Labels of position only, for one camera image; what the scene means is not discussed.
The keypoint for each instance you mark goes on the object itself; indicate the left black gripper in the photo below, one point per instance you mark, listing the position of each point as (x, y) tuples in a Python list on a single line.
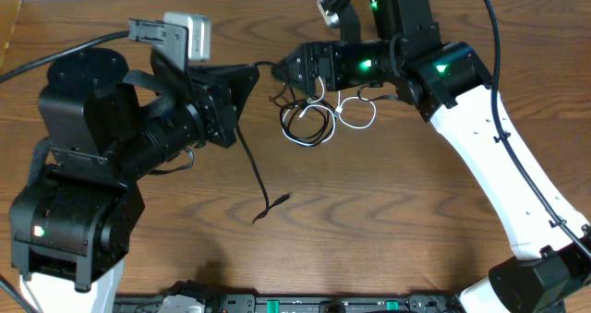
[(210, 98)]

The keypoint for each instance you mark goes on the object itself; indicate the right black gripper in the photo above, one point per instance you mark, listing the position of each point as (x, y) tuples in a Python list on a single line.
[(312, 57)]

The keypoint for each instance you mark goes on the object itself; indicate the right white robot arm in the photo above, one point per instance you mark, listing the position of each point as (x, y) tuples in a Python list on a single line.
[(459, 96)]

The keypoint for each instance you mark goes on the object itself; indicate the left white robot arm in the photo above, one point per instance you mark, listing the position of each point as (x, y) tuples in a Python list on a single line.
[(108, 126)]

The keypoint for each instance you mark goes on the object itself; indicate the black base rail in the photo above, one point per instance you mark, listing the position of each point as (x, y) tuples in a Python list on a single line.
[(193, 297)]

